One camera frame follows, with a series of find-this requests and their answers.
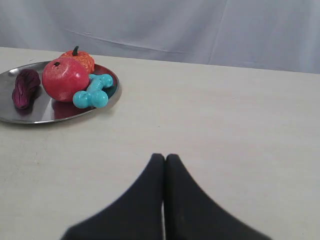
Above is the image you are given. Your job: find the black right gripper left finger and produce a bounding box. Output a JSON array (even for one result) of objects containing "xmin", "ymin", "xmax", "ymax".
[{"xmin": 62, "ymin": 153, "xmax": 165, "ymax": 240}]

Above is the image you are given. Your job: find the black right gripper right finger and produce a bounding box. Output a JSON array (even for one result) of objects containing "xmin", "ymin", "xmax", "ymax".
[{"xmin": 164, "ymin": 154, "xmax": 269, "ymax": 240}]

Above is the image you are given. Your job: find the turquoise toy bone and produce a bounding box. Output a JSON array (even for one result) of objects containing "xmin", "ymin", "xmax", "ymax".
[{"xmin": 72, "ymin": 74, "xmax": 114, "ymax": 109}]

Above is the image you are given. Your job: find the round steel plate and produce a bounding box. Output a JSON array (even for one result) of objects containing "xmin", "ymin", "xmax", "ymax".
[{"xmin": 0, "ymin": 60, "xmax": 123, "ymax": 125}]

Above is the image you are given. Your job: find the red toy apple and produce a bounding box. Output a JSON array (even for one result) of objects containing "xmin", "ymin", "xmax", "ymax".
[{"xmin": 42, "ymin": 57, "xmax": 89, "ymax": 103}]

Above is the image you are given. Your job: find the orange toy tangerine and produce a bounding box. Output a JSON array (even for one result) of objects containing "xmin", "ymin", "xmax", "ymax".
[{"xmin": 60, "ymin": 45, "xmax": 95, "ymax": 74}]

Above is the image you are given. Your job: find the purple toy sweet potato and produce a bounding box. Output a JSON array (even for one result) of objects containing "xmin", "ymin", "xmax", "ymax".
[{"xmin": 12, "ymin": 69, "xmax": 41, "ymax": 109}]

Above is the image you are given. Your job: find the white backdrop cloth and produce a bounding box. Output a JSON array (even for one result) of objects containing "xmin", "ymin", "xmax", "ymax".
[{"xmin": 0, "ymin": 0, "xmax": 320, "ymax": 73}]

